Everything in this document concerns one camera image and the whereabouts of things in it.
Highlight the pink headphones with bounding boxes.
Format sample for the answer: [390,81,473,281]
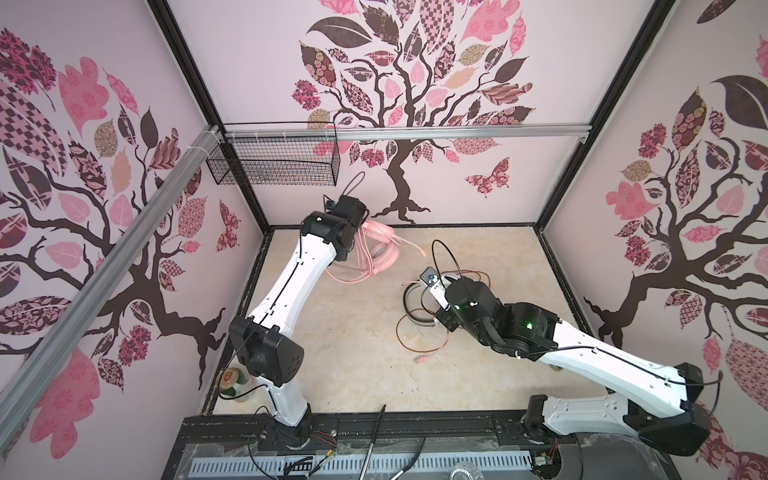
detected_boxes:
[326,220,426,284]

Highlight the red orange headphone cable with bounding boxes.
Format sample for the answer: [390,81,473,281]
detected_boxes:
[394,268,492,355]

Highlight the white black headphones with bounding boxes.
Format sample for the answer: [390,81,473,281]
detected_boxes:
[401,282,440,328]

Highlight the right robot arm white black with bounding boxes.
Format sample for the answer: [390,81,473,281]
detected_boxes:
[421,273,711,457]

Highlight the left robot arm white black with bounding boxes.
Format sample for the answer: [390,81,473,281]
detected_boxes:
[229,195,368,428]

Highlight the green drink can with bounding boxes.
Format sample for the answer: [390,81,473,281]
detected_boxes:
[217,367,250,401]

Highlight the black wire basket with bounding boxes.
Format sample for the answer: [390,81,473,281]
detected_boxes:
[206,120,341,186]

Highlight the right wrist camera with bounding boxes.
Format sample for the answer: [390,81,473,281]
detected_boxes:
[419,267,449,310]

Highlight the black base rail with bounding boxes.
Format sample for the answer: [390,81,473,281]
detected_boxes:
[161,407,679,480]

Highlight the back aluminium rail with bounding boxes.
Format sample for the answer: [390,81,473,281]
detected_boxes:
[225,123,592,142]

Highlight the aluminium rail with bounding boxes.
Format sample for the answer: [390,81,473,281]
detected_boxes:
[1,125,221,448]
[225,123,592,142]

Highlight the white slotted cable duct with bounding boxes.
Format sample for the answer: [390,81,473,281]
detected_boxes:
[187,451,532,479]

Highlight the left aluminium rail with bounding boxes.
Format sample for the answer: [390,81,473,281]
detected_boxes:
[1,125,221,448]

